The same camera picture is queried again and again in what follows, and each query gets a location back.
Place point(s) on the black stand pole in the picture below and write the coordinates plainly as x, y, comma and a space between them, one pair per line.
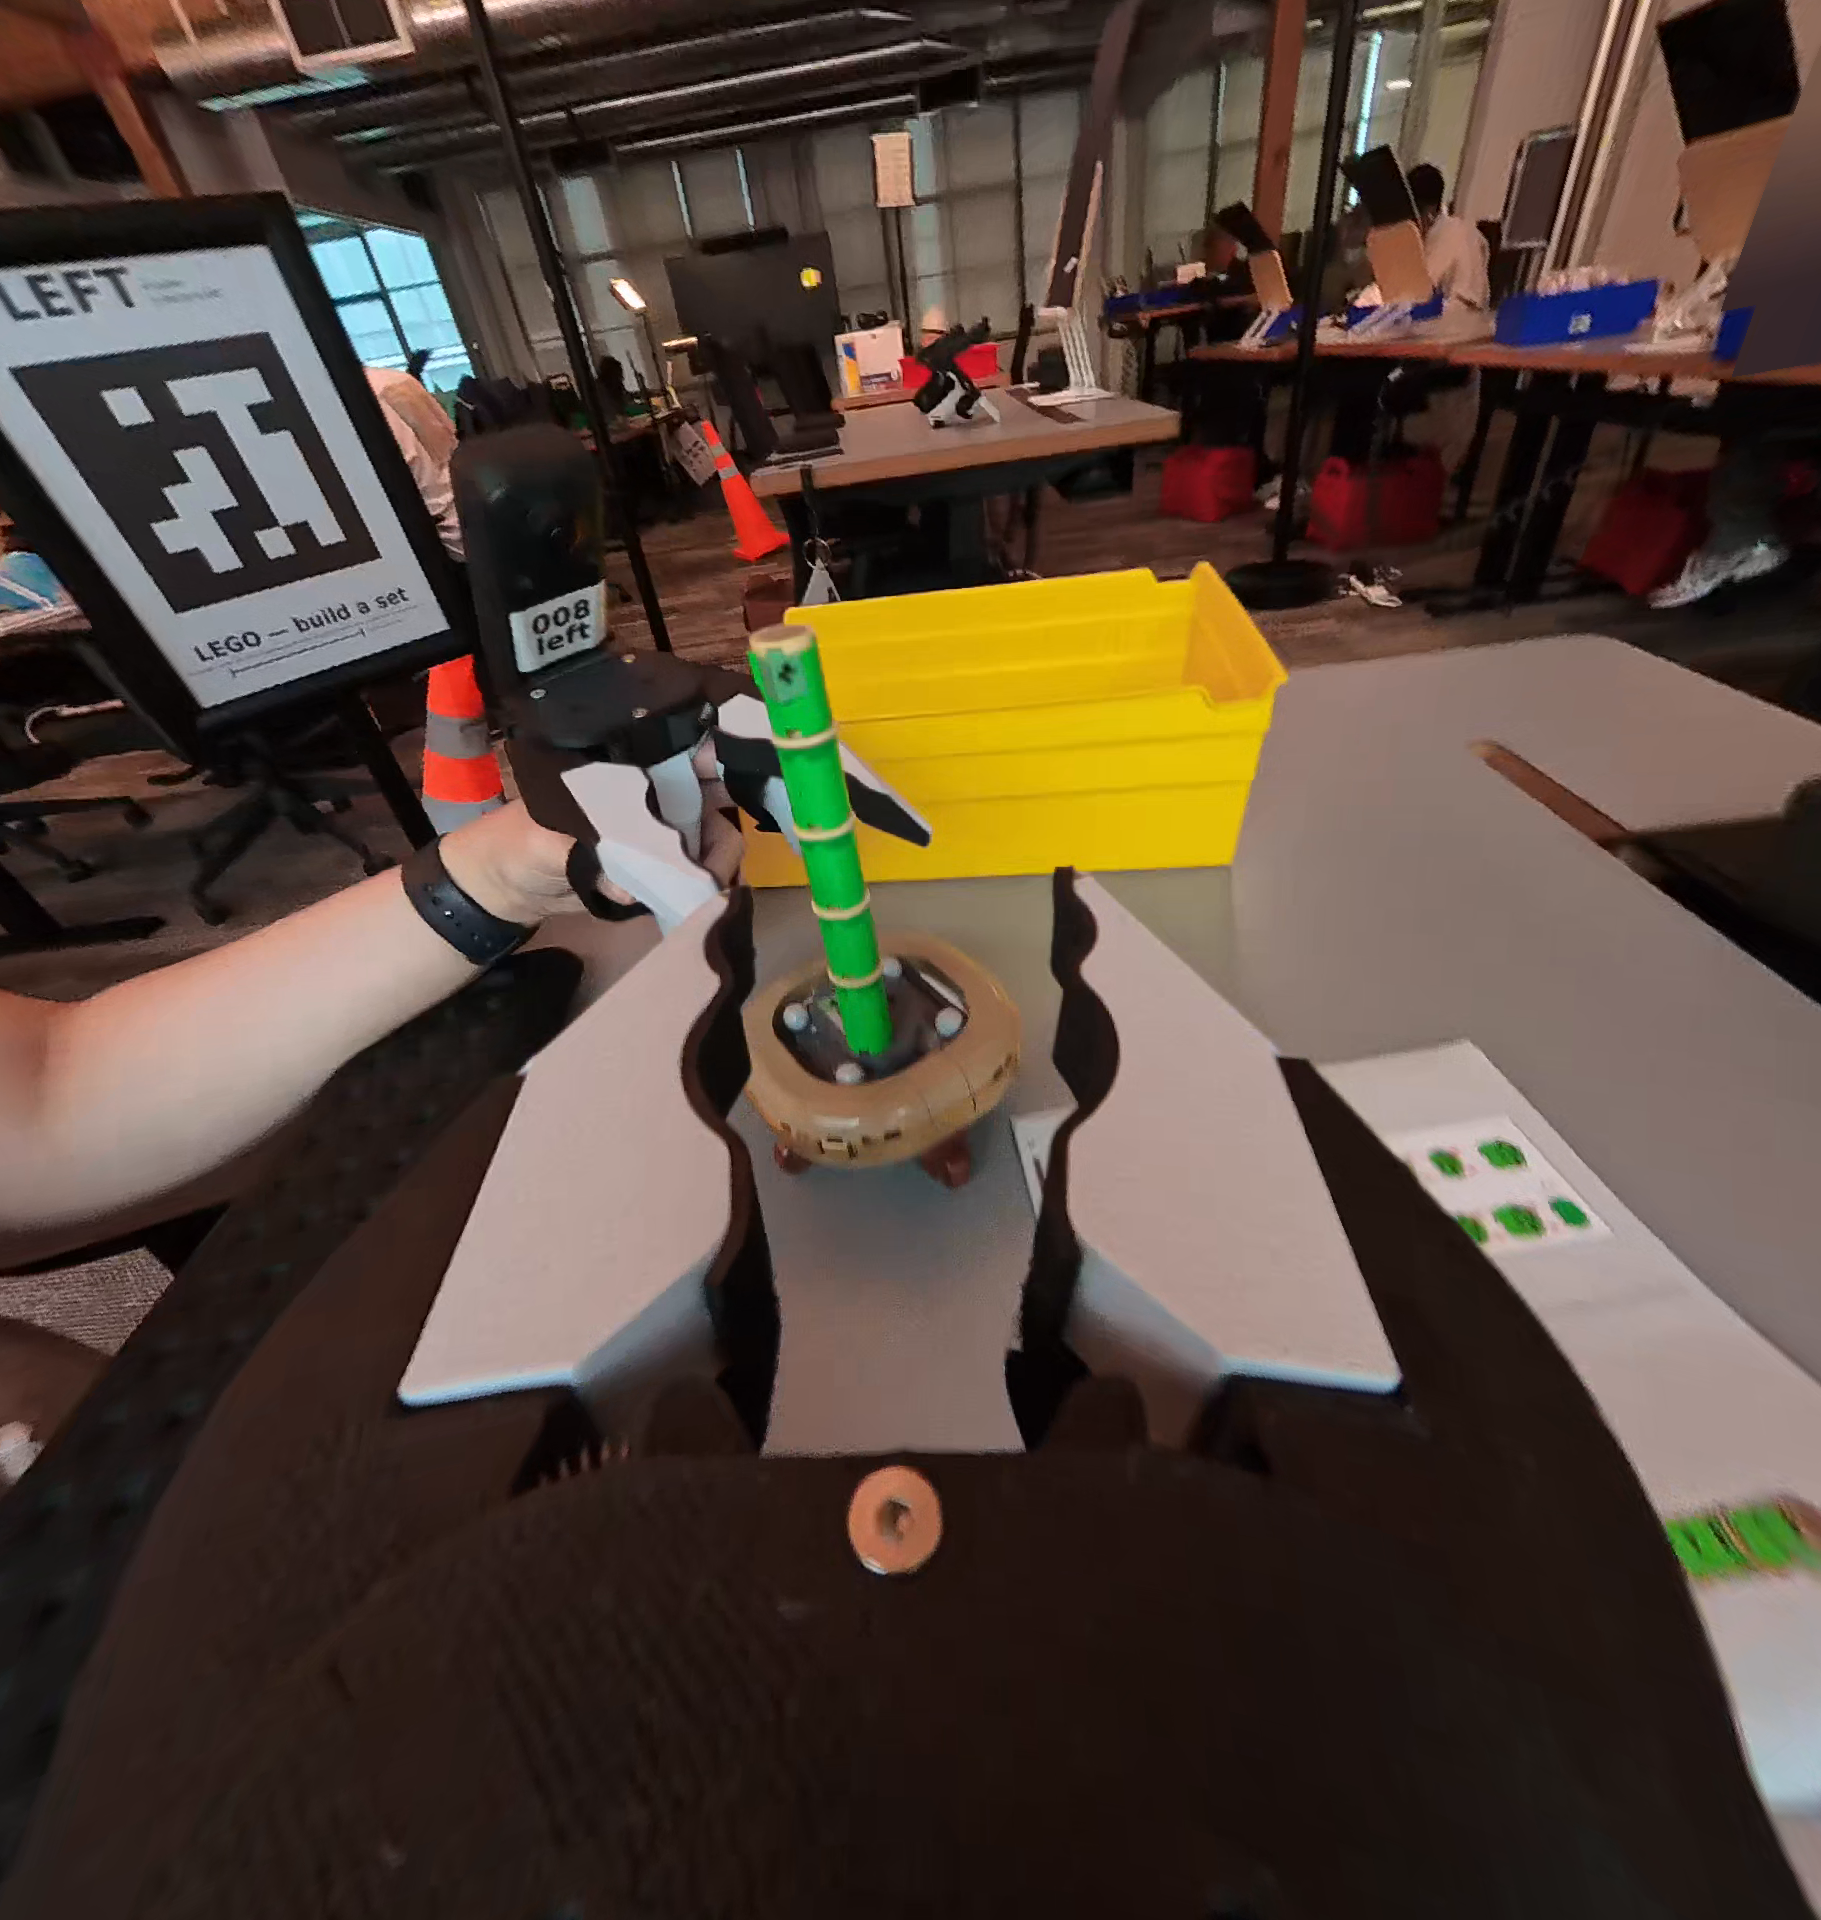
551, 271
1286, 586

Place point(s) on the blue plastic bin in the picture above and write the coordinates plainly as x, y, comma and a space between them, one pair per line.
1577, 315

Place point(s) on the tan brick pot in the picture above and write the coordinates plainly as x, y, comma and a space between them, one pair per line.
881, 1126

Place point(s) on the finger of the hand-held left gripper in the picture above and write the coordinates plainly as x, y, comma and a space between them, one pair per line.
881, 792

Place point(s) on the building instruction booklet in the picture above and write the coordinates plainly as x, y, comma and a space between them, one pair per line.
1602, 1351

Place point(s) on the long wood-edged desk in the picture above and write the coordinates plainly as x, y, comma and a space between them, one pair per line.
1602, 360

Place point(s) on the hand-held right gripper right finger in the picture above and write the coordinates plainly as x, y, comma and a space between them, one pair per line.
1212, 1230

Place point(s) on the black wrist watch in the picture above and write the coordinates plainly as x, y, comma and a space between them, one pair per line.
461, 906

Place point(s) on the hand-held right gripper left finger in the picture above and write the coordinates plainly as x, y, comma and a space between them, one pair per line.
582, 1230

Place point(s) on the black device with green light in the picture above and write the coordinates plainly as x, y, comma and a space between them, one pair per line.
1722, 961

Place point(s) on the person's left forearm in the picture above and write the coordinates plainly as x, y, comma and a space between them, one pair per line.
176, 1080

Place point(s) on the orange traffic cone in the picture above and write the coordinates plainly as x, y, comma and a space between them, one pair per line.
750, 517
461, 765

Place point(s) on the grey wood-edged desk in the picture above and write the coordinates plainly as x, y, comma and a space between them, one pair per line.
972, 442

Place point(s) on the green brick bamboo stalk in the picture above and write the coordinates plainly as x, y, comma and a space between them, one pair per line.
827, 871

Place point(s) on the black screen on stand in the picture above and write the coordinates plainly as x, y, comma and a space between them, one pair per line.
747, 301

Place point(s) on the red bag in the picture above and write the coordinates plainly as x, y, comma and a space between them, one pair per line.
1647, 532
1376, 501
1207, 482

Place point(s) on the yellow plastic bin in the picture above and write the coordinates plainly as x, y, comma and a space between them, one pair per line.
1046, 721

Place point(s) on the framed black-white marker sign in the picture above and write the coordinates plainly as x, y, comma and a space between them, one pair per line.
222, 480

